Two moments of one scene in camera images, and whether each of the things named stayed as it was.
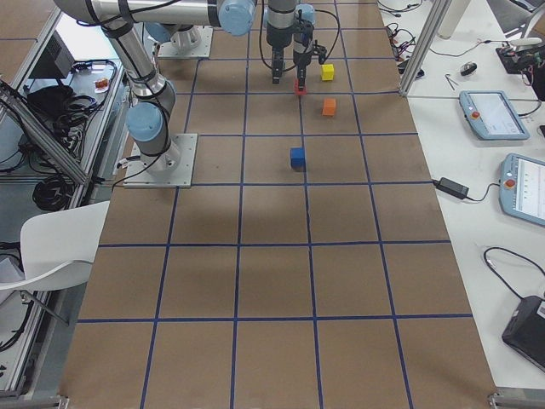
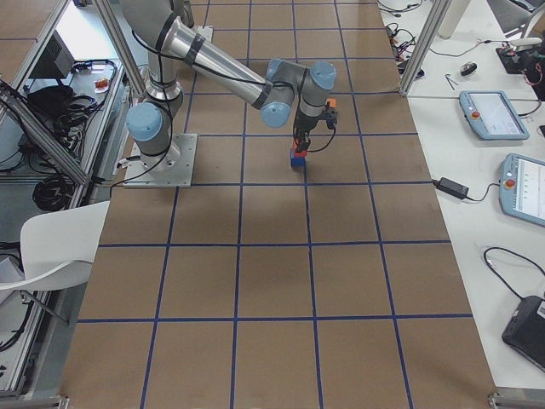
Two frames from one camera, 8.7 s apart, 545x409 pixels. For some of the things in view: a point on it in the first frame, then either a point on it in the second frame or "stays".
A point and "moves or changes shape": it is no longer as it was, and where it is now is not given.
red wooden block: [296, 88] moves or changes shape
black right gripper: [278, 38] -> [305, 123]
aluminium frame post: [432, 25] stays
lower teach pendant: [522, 187] stays
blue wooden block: [297, 158] stays
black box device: [525, 331] stays
